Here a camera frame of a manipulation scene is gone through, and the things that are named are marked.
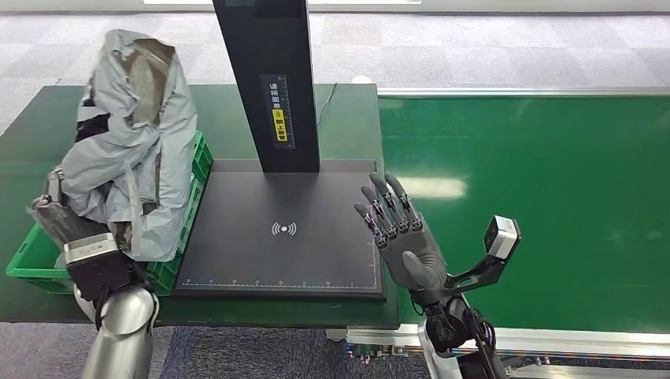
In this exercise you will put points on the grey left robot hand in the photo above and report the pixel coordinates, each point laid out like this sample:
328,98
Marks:
68,222

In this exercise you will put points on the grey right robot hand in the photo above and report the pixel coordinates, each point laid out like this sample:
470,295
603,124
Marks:
411,256

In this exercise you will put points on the large grey courier bag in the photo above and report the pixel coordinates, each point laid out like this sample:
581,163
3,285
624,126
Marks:
136,157

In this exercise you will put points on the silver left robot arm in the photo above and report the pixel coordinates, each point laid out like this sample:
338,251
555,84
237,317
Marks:
123,335

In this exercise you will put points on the green plastic basket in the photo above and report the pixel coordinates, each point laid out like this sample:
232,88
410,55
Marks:
201,157

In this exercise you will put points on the dark connector block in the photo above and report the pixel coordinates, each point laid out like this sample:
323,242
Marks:
377,351

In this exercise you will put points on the black scale platform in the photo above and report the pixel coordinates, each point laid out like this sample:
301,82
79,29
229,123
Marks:
293,251

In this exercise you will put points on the dark green table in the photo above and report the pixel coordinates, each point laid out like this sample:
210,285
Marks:
340,131

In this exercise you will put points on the bright green conveyor belt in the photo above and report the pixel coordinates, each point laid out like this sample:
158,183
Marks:
549,209

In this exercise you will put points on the small white round object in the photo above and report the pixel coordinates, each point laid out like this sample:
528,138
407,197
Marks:
362,79

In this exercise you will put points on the black scale column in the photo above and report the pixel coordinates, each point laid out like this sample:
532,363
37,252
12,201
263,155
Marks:
272,52

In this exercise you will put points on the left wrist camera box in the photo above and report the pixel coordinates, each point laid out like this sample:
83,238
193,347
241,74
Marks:
97,267

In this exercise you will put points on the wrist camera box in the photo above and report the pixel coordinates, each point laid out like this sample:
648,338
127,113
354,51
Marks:
500,238
97,267

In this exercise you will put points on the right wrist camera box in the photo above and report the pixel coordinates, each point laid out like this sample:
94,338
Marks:
500,238

